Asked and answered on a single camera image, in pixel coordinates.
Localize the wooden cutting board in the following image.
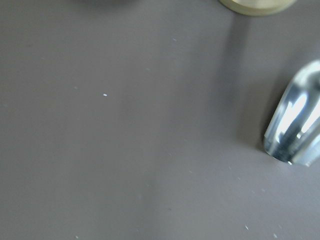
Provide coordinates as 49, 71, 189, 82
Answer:
219, 0, 297, 17

